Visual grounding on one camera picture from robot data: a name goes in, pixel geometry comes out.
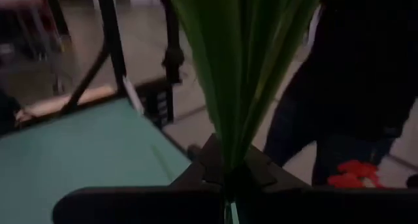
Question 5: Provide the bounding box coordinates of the person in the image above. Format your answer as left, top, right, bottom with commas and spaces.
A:
263, 0, 418, 187

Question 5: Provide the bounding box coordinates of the white label strip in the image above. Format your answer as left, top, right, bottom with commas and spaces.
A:
123, 76, 145, 116

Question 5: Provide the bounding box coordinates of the light wooden table board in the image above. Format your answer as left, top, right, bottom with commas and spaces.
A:
14, 84, 117, 123

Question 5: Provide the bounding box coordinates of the black slotted box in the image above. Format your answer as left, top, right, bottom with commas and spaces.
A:
135, 76, 174, 131

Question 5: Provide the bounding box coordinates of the red artificial flower bunch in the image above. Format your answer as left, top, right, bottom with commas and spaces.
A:
326, 159, 383, 189
165, 0, 325, 224

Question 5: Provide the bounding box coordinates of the teal table mat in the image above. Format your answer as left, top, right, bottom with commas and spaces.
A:
0, 98, 193, 224

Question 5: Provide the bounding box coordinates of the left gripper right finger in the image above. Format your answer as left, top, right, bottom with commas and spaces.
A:
235, 144, 312, 224

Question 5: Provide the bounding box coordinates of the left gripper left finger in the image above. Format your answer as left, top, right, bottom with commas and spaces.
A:
169, 133, 227, 224

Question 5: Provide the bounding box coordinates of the black aluminium table frame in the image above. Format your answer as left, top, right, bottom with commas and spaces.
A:
42, 0, 187, 133

